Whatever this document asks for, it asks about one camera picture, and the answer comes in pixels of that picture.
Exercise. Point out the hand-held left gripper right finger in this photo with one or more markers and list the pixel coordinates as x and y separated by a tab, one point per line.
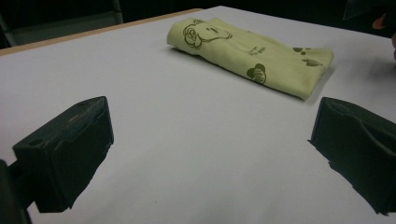
361	146

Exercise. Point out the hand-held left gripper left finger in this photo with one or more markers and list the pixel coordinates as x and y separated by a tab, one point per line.
65	149

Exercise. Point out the green koala-print cloth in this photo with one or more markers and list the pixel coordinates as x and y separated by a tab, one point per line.
249	59

